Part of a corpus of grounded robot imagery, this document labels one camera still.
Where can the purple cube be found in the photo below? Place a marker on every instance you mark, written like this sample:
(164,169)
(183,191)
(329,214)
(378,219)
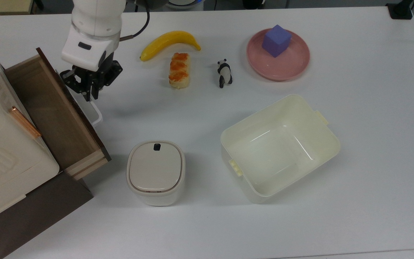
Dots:
(276,41)

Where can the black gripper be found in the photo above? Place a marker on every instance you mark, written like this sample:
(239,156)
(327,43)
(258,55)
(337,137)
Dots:
(101,75)

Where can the yellow toy banana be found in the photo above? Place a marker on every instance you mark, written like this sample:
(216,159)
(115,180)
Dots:
(167,40)

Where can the white open plastic bin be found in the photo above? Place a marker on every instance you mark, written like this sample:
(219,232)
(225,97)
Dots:
(282,151)

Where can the pink plate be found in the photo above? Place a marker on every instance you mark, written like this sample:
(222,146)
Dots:
(286,66)

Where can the orange latch on storage box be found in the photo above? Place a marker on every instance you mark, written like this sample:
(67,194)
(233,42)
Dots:
(25,122)

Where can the black table clamp mount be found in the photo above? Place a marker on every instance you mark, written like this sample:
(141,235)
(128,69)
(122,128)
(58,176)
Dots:
(400,10)

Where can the white microwave oven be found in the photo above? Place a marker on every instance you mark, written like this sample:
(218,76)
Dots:
(5,169)

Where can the toy panda figure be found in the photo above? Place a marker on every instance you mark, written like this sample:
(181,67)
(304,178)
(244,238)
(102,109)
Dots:
(224,73)

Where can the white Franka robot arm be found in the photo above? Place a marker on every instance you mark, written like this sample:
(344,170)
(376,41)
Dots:
(95,28)

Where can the small beige lidded trash can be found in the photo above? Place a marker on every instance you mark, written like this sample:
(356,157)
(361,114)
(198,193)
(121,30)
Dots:
(156,172)

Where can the dark wood drawer cabinet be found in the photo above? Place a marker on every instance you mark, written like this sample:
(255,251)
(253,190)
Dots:
(27,223)

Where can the toy bread loaf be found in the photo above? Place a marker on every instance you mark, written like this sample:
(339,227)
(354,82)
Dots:
(179,72)

